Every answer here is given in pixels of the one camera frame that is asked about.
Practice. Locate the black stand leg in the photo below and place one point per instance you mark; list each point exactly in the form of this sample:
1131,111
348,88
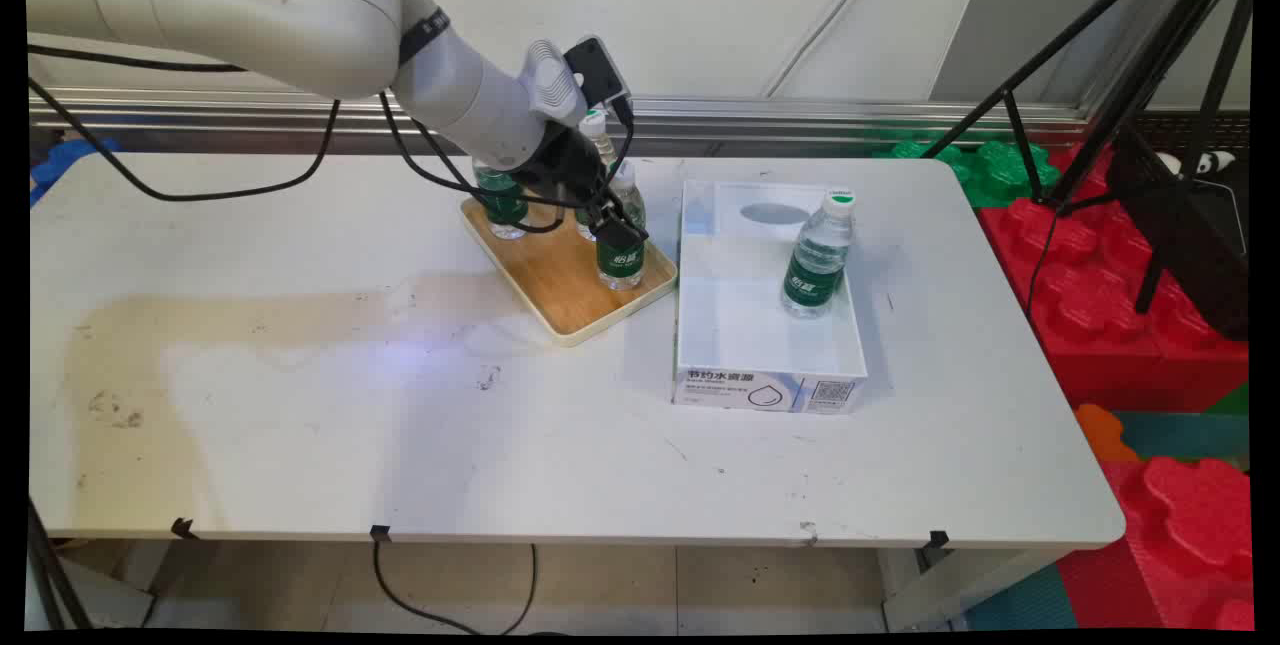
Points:
50,565

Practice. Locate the white open cardboard box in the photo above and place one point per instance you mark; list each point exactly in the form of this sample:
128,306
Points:
760,325

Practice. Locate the green foam block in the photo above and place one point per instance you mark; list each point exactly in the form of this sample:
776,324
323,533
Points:
990,175

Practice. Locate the blue foam block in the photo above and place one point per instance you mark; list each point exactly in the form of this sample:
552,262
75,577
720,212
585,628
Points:
65,160

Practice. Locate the large red foam block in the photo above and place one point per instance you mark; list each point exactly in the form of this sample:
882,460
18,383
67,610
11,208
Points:
1090,325

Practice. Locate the wooden tray with cream rim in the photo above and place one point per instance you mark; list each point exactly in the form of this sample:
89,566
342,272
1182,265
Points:
560,285

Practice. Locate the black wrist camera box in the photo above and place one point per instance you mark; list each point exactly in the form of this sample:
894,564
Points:
595,70

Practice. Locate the white table leg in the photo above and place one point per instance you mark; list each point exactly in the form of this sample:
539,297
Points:
960,585

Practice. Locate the panda plush toy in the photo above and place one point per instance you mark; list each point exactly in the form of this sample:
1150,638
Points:
1210,163

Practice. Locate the orange foam block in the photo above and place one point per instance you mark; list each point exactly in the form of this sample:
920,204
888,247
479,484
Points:
1105,435

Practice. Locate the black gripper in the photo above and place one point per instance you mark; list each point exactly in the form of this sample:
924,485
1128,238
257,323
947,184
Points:
565,165

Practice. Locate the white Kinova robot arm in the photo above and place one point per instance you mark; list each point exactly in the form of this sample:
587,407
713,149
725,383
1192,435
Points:
300,15

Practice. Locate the aluminium wall rail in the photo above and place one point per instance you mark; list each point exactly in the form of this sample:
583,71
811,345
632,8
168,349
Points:
800,115

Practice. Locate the teal foam mat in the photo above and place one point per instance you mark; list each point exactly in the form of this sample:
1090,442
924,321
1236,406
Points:
1180,435

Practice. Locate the black mesh basket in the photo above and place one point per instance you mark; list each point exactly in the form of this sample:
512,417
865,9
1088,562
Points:
1190,245

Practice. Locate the green label water bottle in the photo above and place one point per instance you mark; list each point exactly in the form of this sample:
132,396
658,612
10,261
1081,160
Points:
595,130
815,270
500,207
620,267

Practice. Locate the black tripod stand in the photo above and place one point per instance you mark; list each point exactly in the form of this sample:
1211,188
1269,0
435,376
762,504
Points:
1180,35

